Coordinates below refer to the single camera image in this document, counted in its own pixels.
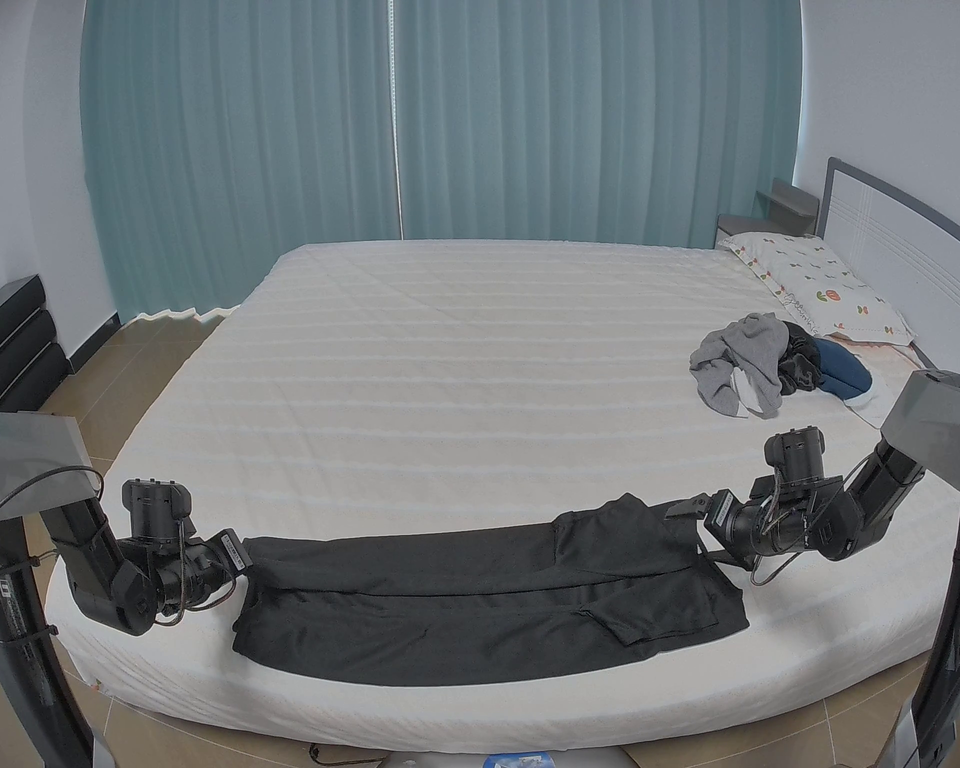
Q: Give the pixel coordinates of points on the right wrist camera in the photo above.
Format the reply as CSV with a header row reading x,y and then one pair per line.
x,y
761,489

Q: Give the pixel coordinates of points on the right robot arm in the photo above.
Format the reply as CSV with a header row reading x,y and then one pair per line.
x,y
862,495

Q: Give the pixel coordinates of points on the pile of clothes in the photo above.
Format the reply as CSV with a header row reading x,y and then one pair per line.
x,y
750,352

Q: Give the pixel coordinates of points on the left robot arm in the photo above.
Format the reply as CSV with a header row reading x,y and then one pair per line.
x,y
97,570

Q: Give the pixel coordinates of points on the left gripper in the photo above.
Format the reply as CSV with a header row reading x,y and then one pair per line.
x,y
217,566

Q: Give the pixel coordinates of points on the bed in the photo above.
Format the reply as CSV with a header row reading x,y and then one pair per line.
x,y
450,360

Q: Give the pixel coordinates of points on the black T-shirt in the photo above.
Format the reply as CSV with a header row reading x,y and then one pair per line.
x,y
450,607

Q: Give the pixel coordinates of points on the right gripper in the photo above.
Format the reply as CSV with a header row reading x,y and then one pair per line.
x,y
731,525

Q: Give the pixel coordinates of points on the black chest of drawers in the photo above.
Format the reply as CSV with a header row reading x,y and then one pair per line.
x,y
26,337

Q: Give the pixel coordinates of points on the grey bedside table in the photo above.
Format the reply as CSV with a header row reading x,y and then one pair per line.
x,y
784,202

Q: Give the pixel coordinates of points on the white printed pillow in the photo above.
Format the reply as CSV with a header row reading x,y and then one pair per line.
x,y
825,285

